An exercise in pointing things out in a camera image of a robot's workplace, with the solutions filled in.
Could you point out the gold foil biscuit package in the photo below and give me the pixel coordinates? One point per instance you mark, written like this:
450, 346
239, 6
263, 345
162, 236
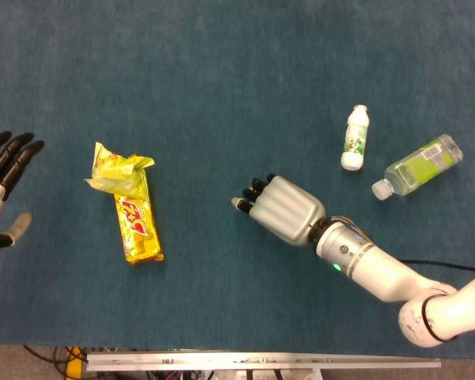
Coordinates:
140, 233

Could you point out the yellow power strip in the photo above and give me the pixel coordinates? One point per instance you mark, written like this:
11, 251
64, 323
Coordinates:
75, 364

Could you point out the blue carpet table cloth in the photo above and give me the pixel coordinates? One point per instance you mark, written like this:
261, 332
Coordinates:
221, 79

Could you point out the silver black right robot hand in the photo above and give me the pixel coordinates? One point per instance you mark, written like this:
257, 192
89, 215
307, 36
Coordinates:
289, 213

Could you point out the aluminium frame rail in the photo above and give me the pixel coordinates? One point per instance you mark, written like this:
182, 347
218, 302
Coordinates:
261, 361

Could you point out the yellow-green snack bag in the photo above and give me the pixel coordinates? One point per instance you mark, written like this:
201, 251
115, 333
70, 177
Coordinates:
118, 174

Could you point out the clear green-label water bottle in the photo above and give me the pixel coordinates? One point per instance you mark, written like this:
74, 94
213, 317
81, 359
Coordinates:
415, 168

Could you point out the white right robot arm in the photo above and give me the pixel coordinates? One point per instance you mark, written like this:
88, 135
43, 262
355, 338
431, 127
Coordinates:
380, 269

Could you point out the small white milk bottle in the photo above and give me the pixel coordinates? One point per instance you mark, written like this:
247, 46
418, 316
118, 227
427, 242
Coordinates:
355, 138

